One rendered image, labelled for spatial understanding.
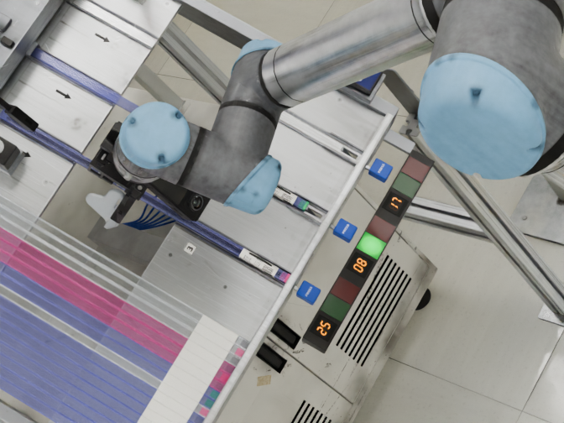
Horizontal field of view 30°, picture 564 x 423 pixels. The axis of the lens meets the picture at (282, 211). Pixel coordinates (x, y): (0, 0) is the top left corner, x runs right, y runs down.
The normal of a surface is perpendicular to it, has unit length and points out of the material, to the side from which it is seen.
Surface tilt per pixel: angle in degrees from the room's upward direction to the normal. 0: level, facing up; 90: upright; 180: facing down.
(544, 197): 0
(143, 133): 57
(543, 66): 69
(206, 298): 42
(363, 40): 52
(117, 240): 0
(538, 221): 0
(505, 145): 83
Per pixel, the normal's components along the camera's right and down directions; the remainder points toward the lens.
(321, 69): -0.54, 0.56
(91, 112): 0.03, -0.25
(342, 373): 0.66, 0.19
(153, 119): 0.25, -0.12
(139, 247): -0.56, -0.52
